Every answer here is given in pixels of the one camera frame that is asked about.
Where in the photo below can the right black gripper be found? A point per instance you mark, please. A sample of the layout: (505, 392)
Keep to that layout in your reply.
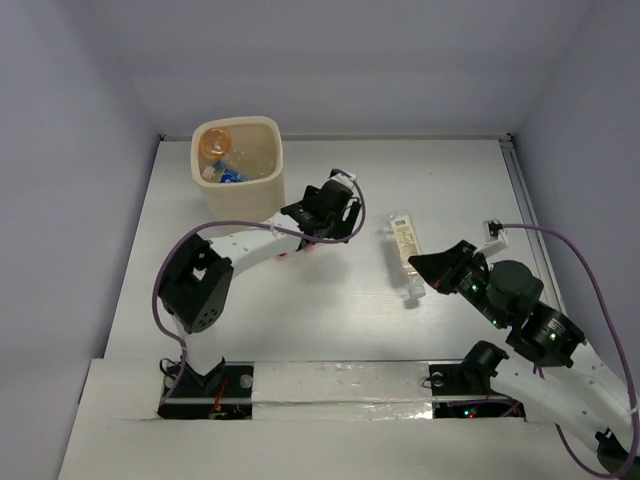
(439, 268)

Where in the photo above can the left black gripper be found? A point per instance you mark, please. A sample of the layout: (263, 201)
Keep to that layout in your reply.
(304, 216)

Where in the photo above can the white label clear bottle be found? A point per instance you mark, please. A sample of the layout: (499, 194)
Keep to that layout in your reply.
(399, 241)

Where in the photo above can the clear unlabelled plastic bottle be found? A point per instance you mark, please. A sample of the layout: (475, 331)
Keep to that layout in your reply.
(252, 162)

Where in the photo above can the orange plastic bottle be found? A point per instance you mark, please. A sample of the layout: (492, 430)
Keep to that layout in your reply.
(215, 143)

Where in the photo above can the white cap blue label bottle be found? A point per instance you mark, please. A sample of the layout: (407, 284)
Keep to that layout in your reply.
(209, 173)

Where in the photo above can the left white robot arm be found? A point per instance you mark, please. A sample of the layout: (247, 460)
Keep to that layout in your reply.
(191, 287)

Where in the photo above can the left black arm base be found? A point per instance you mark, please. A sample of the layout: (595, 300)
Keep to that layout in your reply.
(224, 393)

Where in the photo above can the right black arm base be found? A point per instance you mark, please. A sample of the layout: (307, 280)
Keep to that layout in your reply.
(462, 389)

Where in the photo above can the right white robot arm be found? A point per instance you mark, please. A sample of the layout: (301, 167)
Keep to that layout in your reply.
(547, 363)

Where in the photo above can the cream plastic bin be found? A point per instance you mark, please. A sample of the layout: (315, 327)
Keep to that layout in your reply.
(253, 200)

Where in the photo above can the silver foil tape strip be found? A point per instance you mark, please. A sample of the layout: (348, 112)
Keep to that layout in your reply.
(341, 391)

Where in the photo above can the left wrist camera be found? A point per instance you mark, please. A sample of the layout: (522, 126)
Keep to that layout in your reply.
(346, 178)

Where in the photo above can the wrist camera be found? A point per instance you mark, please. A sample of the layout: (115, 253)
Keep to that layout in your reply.
(496, 239)
(346, 178)

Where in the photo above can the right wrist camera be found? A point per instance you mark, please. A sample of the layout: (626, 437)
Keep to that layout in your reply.
(496, 239)

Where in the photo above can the aluminium rail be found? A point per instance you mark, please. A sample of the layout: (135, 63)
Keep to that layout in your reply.
(536, 241)

